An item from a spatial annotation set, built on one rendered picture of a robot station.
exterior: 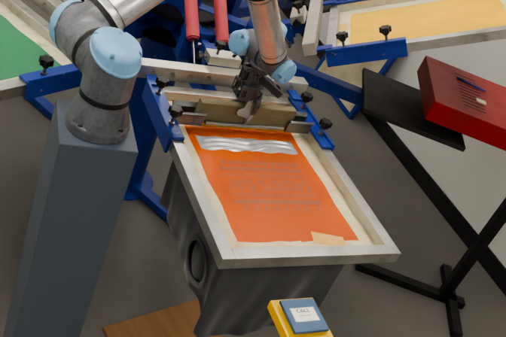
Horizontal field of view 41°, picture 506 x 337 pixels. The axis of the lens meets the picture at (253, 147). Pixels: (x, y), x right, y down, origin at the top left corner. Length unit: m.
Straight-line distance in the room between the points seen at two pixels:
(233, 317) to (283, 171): 0.48
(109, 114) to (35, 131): 2.07
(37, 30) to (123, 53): 1.00
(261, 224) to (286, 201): 0.16
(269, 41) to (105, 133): 0.53
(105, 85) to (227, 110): 0.75
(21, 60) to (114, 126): 0.78
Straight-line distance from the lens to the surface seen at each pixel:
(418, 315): 3.51
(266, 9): 1.72
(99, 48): 1.48
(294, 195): 2.08
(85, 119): 1.56
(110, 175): 1.61
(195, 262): 2.04
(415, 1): 3.08
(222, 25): 2.59
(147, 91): 2.23
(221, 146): 2.14
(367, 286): 3.47
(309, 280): 2.10
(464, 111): 2.80
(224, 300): 2.01
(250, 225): 1.89
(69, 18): 1.60
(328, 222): 2.04
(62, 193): 1.64
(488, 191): 4.08
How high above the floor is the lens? 2.12
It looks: 32 degrees down
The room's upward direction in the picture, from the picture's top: 23 degrees clockwise
